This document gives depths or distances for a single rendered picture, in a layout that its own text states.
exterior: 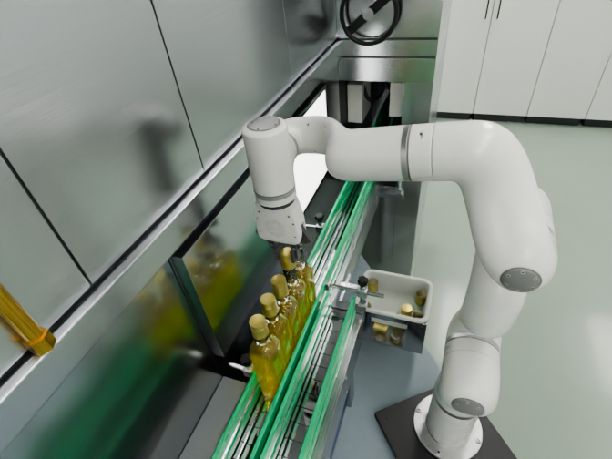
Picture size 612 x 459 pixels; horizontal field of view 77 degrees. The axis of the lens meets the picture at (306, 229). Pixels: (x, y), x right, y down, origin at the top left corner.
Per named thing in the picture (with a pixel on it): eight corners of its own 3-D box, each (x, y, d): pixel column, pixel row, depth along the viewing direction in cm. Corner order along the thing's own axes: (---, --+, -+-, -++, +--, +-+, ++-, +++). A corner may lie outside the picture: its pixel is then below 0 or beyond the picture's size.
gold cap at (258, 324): (252, 341, 80) (248, 329, 77) (252, 327, 83) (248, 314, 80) (269, 339, 80) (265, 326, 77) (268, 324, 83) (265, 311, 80)
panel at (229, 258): (324, 166, 157) (318, 83, 135) (331, 167, 156) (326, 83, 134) (213, 354, 94) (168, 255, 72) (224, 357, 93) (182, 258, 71)
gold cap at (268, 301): (281, 309, 86) (279, 296, 83) (271, 320, 83) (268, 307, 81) (270, 302, 87) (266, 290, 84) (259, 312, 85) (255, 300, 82)
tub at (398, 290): (365, 284, 136) (365, 267, 131) (431, 297, 129) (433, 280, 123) (353, 323, 124) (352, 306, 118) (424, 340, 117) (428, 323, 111)
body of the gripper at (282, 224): (245, 200, 77) (255, 241, 84) (291, 208, 74) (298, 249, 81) (261, 180, 82) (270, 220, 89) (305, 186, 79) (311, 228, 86)
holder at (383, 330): (351, 296, 143) (351, 268, 133) (427, 312, 134) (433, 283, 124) (339, 334, 131) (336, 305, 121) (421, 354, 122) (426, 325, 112)
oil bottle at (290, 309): (287, 338, 107) (276, 287, 94) (305, 342, 106) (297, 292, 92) (279, 355, 104) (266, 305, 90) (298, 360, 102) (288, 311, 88)
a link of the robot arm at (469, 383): (484, 382, 102) (506, 329, 86) (480, 453, 89) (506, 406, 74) (436, 369, 106) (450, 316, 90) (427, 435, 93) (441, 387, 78)
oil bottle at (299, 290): (294, 321, 112) (285, 270, 98) (312, 326, 110) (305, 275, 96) (287, 337, 108) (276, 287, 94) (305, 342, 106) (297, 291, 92)
